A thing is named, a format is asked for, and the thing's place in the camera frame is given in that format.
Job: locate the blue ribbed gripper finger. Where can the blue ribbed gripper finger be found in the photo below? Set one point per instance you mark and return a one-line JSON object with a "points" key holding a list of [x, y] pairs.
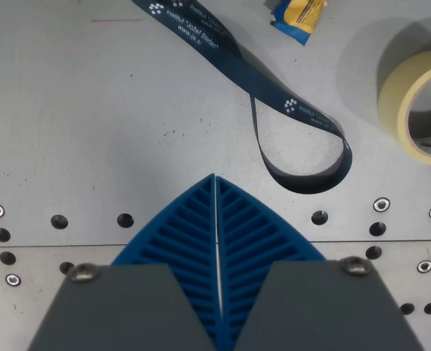
{"points": [[171, 234], [252, 230]]}

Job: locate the beige masking tape roll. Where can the beige masking tape roll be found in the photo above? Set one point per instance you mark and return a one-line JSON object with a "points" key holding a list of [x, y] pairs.
{"points": [[394, 95]]}

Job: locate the blue yellow snack wrapper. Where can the blue yellow snack wrapper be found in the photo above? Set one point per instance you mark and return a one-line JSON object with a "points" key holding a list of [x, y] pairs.
{"points": [[299, 14]]}

